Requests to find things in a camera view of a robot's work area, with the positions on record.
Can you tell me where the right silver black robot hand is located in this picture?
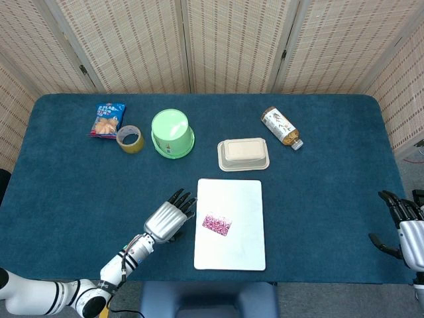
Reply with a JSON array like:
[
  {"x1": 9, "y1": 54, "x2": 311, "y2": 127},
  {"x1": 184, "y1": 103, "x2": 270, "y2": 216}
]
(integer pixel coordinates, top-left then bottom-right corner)
[{"x1": 368, "y1": 189, "x2": 424, "y2": 270}]

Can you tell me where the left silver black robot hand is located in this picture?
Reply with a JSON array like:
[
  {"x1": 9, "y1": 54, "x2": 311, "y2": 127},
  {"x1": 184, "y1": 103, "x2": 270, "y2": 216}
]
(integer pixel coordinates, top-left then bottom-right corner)
[{"x1": 143, "y1": 188, "x2": 197, "y2": 244}]

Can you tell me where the pink patterned packet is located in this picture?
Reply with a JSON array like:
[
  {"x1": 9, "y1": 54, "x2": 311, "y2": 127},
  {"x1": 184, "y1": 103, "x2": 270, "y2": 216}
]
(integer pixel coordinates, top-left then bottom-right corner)
[{"x1": 202, "y1": 213, "x2": 233, "y2": 237}]

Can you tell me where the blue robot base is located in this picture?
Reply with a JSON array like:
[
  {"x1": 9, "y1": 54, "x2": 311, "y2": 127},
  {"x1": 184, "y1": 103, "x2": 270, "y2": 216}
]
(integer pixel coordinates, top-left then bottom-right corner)
[{"x1": 138, "y1": 280, "x2": 280, "y2": 318}]

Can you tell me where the white rectangular board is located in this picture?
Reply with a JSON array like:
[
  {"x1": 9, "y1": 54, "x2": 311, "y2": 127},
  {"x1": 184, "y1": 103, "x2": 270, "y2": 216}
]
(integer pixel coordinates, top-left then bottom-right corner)
[{"x1": 193, "y1": 178, "x2": 267, "y2": 272}]

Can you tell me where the black equipment box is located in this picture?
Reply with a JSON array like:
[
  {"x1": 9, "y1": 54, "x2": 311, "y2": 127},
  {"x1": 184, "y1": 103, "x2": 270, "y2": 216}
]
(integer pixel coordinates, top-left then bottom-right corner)
[{"x1": 411, "y1": 189, "x2": 424, "y2": 213}]

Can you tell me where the brown packing tape roll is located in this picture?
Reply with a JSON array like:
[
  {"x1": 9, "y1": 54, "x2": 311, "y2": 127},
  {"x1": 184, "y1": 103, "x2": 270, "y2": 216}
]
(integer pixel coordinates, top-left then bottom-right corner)
[{"x1": 115, "y1": 125, "x2": 146, "y2": 154}]

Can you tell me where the blue felt tablecloth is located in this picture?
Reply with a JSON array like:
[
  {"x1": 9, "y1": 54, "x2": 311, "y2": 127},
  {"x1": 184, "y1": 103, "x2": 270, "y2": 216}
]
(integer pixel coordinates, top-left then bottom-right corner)
[{"x1": 0, "y1": 93, "x2": 411, "y2": 286}]

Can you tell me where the light green plastic bucket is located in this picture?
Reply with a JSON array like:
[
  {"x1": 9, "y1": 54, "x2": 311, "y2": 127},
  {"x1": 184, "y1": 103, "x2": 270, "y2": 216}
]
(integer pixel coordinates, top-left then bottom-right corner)
[{"x1": 150, "y1": 109, "x2": 196, "y2": 160}]

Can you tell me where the beige food container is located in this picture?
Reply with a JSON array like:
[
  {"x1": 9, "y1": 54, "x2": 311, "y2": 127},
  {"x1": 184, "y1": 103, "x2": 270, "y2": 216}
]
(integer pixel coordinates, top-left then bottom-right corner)
[{"x1": 217, "y1": 137, "x2": 270, "y2": 172}]

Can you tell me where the blue snack bag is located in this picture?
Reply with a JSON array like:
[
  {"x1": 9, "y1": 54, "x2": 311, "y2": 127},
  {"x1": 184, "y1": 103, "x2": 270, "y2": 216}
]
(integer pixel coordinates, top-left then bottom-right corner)
[{"x1": 87, "y1": 102, "x2": 127, "y2": 140}]

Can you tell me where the tea bottle with label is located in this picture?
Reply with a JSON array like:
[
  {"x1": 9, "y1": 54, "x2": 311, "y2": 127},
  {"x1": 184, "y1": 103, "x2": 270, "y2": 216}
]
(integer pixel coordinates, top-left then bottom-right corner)
[{"x1": 260, "y1": 106, "x2": 304, "y2": 151}]

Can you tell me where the woven folding screen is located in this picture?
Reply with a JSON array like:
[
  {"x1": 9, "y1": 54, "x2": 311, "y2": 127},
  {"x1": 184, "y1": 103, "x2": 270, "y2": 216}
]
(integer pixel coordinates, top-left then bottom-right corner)
[{"x1": 0, "y1": 0, "x2": 424, "y2": 180}]

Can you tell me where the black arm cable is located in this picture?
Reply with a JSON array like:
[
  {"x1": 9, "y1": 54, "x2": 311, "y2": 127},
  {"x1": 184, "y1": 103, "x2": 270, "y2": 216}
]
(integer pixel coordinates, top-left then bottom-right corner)
[{"x1": 107, "y1": 243, "x2": 142, "y2": 314}]

